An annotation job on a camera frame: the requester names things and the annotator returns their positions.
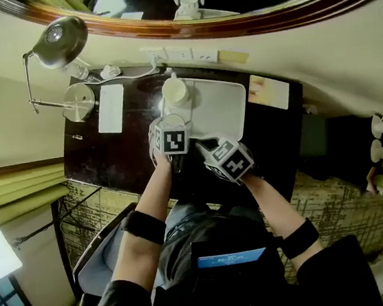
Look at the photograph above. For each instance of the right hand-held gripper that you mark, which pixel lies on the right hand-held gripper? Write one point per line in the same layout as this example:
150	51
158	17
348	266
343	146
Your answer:
232	162

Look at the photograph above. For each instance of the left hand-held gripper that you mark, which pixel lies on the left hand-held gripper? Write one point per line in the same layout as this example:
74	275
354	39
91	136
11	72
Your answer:
174	140

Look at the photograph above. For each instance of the white rectangular tray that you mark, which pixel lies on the white rectangular tray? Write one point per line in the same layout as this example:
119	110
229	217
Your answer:
221	110

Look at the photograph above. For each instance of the person's left forearm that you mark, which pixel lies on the person's left forearm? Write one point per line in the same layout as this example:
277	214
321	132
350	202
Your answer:
154	191

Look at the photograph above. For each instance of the person's right forearm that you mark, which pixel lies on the person's right forearm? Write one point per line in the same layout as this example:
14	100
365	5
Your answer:
270	201

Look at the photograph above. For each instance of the white cup with saucer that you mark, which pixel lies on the white cup with saucer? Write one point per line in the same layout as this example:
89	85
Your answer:
379	125
379	150

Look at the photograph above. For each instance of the white notepad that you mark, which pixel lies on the white notepad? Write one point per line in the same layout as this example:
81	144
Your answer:
111	109

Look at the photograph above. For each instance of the dark wooden desk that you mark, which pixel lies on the dark wooden desk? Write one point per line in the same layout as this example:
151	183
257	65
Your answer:
109	159

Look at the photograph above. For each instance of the white printed card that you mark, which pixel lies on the white printed card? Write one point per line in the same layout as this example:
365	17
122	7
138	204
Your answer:
270	92

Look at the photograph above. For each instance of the silver desk lamp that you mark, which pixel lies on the silver desk lamp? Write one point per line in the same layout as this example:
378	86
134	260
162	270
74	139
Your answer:
79	102

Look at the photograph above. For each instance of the small metal clip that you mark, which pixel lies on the small metal clip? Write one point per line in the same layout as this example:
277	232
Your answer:
77	136

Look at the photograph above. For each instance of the clear water bottle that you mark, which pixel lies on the clear water bottle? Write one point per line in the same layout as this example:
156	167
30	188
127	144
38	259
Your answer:
77	72

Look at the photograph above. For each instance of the chest device with blue screen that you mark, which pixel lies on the chest device with blue screen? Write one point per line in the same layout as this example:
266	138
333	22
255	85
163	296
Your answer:
230	258

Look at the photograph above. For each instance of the oval wooden framed mirror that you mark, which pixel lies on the oval wooden framed mirror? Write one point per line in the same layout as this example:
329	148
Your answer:
231	26

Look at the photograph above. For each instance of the group of white cups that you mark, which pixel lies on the group of white cups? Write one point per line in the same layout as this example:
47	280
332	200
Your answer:
347	150

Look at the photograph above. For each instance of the person's black clothing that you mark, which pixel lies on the person's black clothing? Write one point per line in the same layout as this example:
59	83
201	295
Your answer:
230	300

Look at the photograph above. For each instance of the small wooden tray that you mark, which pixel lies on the small wooden tray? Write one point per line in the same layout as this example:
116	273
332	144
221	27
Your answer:
371	180

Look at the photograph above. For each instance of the grey armchair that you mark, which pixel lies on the grey armchair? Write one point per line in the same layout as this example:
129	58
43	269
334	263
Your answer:
98	264

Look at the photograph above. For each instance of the black tripod stand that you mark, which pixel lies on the black tripod stand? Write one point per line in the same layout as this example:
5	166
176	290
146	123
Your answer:
48	227

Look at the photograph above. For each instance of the green curtain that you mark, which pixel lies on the green curtain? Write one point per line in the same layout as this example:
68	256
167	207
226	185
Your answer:
13	195

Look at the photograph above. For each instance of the white wall socket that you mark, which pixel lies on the white wall socket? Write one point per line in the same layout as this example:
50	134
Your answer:
205	56
154	55
179	55

